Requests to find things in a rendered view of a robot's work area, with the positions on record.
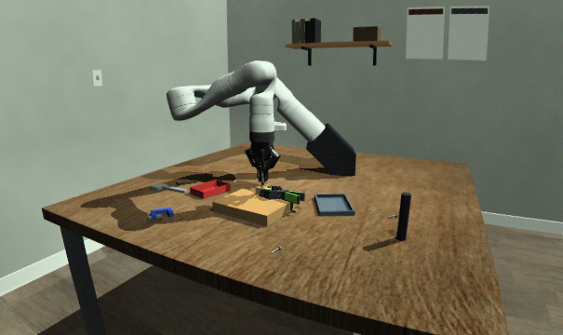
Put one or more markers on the black cylinder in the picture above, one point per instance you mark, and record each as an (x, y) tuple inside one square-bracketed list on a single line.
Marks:
[(403, 217)]

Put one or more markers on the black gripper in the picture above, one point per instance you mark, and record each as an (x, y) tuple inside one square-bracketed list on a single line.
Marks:
[(263, 154)]

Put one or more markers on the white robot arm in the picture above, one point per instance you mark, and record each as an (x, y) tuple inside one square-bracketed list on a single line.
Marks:
[(231, 90)]

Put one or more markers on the red open tray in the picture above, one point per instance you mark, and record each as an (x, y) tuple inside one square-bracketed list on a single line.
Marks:
[(210, 188)]

